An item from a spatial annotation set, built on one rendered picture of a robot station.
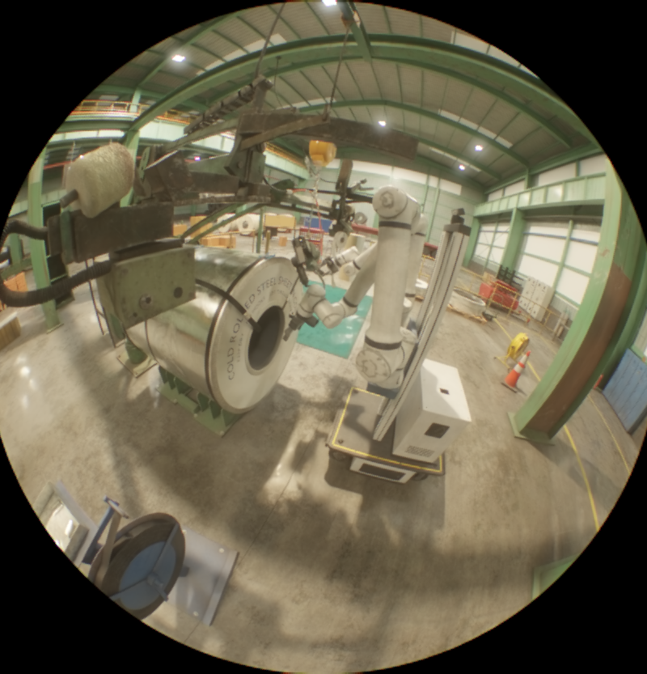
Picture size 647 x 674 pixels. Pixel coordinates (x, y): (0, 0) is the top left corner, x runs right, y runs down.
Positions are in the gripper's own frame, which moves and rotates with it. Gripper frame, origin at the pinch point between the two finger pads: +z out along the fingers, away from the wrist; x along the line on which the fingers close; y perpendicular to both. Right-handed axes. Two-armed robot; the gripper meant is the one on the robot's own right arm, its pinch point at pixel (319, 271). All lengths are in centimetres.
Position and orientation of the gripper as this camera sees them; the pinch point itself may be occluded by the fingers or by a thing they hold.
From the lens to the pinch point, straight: 176.3
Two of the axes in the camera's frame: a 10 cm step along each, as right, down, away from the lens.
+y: -3.1, 0.2, -9.5
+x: 4.2, 9.0, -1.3
